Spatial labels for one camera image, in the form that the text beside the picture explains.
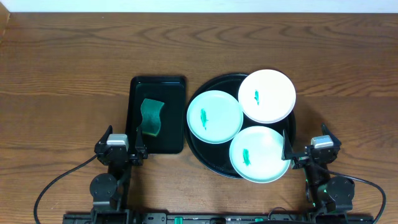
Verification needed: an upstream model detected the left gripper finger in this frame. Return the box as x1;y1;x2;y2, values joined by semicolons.
97;125;113;149
135;126;146;152

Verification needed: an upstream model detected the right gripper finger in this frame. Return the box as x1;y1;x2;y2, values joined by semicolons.
321;123;341;146
281;130;294;161

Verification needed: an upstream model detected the green scrubbing sponge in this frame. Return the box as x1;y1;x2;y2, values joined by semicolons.
137;98;165;137

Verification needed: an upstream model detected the white plate top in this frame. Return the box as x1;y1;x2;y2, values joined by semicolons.
238;69;297;124

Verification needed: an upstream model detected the mint plate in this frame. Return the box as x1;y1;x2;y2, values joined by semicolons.
187;90;243;144
229;126;290;184

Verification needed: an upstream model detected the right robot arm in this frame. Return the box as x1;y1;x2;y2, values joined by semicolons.
282;124;354;217

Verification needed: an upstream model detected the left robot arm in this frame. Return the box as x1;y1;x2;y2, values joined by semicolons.
90;126;148;213

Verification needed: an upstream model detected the black rectangular water tray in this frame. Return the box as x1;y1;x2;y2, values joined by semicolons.
125;76;186;154

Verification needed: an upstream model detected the black round tray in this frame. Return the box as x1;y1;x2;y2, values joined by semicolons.
184;73;296;179

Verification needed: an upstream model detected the mint plate bottom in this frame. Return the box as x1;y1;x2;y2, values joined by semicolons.
229;126;290;184

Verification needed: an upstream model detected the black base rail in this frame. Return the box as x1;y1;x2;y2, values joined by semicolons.
62;212;376;224

